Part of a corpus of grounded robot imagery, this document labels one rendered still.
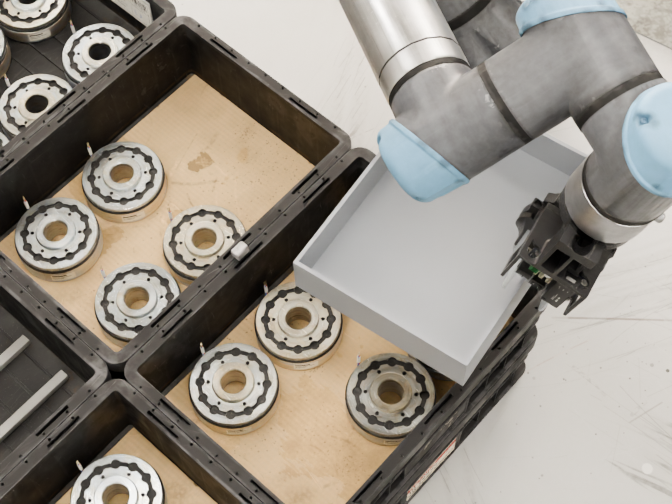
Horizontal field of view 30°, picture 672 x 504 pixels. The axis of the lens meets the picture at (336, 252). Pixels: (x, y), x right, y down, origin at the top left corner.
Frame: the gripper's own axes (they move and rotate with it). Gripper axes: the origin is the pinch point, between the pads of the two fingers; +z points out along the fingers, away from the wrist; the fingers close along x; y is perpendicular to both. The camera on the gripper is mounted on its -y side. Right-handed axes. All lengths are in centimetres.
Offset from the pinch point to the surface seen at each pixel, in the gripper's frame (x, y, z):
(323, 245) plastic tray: -19.0, 7.4, 6.4
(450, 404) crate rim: 1.4, 11.1, 15.8
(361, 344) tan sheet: -9.7, 5.8, 28.8
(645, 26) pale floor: 10, -124, 109
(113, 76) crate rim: -53, -7, 29
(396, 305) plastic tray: -9.5, 9.1, 5.5
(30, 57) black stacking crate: -68, -9, 43
